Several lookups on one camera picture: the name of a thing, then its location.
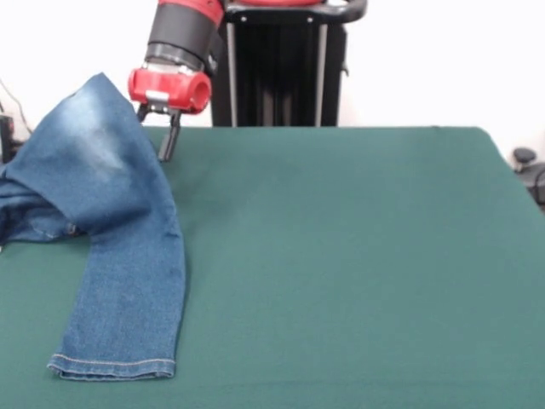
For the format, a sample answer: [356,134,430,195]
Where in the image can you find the blue denim jeans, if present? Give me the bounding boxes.
[0,72,187,382]

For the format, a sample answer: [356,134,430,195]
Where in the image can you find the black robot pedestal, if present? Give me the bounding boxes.
[208,0,368,127]

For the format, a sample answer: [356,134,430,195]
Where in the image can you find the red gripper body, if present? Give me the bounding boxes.
[128,67,213,115]

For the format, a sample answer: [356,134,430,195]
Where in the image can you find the black equipment box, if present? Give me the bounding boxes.
[0,113,18,165]

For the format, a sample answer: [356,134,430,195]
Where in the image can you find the dark green table cloth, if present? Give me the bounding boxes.
[0,125,545,409]

